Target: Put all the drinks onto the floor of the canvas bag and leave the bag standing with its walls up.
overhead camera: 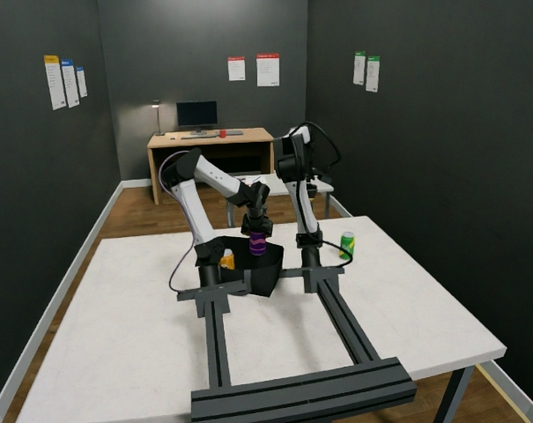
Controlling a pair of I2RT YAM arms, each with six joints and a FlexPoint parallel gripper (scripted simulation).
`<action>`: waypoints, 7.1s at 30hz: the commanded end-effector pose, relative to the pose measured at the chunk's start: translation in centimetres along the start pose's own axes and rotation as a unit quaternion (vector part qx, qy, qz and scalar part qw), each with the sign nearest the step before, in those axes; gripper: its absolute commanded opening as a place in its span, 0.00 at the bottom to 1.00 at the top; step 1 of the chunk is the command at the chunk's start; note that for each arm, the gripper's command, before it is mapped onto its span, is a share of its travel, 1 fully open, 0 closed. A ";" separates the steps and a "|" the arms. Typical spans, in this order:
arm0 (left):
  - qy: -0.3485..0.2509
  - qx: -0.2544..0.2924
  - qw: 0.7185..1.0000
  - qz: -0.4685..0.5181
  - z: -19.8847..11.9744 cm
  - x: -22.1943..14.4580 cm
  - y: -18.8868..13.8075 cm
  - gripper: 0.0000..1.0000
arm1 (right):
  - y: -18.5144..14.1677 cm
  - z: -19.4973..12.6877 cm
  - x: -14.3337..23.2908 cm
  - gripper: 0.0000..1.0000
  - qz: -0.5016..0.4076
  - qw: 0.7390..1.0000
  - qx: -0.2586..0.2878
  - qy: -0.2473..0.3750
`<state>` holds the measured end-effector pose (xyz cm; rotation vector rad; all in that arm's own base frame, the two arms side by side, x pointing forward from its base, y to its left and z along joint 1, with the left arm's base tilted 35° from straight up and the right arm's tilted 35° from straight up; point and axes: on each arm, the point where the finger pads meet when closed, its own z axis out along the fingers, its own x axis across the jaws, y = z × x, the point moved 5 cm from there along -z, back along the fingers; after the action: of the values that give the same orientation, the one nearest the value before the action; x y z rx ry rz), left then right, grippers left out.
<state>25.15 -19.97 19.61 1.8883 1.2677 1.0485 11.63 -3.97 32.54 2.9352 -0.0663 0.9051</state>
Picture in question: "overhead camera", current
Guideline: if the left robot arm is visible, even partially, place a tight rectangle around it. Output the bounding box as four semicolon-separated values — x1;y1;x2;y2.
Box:
162;147;270;295

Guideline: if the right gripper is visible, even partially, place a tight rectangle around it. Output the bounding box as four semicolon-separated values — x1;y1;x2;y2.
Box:
306;161;318;202

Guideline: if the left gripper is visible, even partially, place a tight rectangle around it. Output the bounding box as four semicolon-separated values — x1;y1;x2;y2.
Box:
241;213;273;238

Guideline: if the black tote bag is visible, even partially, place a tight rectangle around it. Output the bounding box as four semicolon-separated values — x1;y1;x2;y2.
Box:
218;235;285;297

